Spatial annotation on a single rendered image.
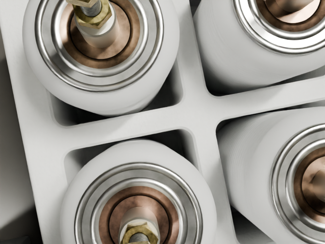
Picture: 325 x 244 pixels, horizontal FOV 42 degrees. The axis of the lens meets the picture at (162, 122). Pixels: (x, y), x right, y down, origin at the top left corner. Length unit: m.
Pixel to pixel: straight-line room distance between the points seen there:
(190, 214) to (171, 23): 0.11
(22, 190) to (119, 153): 0.28
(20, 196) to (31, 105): 0.21
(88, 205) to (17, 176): 0.28
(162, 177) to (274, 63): 0.10
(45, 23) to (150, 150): 0.10
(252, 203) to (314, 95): 0.12
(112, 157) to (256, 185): 0.09
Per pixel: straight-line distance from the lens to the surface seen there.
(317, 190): 0.27
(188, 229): 0.26
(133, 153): 0.25
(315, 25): 0.28
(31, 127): 0.33
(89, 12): 0.21
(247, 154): 0.29
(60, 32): 0.26
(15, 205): 0.53
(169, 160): 0.26
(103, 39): 0.24
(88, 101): 0.26
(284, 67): 0.27
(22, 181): 0.52
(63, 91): 0.26
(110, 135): 0.32
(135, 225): 0.22
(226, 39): 0.27
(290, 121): 0.27
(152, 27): 0.26
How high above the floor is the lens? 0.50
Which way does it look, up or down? 87 degrees down
